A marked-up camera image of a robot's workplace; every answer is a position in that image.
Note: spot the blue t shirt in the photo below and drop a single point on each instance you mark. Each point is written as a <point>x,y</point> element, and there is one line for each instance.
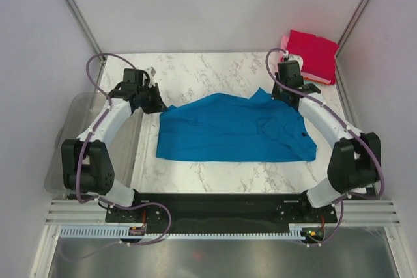
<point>227,128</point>

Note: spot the aluminium right frame post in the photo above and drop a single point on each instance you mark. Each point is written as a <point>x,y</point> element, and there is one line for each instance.
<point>352,23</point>

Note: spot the aluminium frame post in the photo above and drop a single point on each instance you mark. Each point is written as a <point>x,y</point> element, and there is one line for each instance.
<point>352,23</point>
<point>83,25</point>

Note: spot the white slotted cable duct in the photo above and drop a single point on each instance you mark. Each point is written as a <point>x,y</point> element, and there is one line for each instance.
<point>127,232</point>

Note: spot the folded crimson t shirt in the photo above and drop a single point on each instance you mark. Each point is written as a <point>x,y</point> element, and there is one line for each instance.
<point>318,53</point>

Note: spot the aluminium left frame post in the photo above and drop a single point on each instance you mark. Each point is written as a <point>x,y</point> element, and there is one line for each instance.
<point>83,25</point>

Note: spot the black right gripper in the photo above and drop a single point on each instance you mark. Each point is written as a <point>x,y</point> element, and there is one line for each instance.
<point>275,93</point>

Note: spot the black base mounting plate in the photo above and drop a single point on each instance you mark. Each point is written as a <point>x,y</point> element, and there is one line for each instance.
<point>219,211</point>

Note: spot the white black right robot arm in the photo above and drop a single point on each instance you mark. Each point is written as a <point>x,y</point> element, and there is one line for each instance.
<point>355,161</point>

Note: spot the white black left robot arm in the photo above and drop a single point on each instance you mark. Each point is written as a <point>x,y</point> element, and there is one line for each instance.
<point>86,163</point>

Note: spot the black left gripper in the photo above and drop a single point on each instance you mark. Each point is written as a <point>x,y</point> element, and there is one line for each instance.
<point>158,106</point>

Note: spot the clear plastic bin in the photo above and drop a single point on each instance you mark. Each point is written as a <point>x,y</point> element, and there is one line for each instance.
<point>84,109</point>

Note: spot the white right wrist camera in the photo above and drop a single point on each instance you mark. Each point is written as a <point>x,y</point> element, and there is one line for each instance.
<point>288,57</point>

